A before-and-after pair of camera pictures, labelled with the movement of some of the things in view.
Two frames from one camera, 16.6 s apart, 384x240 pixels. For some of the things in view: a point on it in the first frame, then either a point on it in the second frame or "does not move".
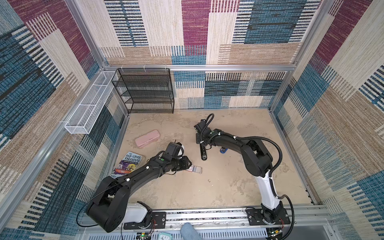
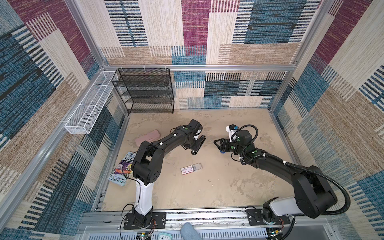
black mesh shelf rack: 145,90 does not move
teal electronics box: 165,236 does not move
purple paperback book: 128,163 does not move
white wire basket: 82,120 does not move
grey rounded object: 188,232 does not move
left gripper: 185,163 to 187,146
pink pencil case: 147,138 does not move
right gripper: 197,139 to 224,143
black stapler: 203,151 to 197,144
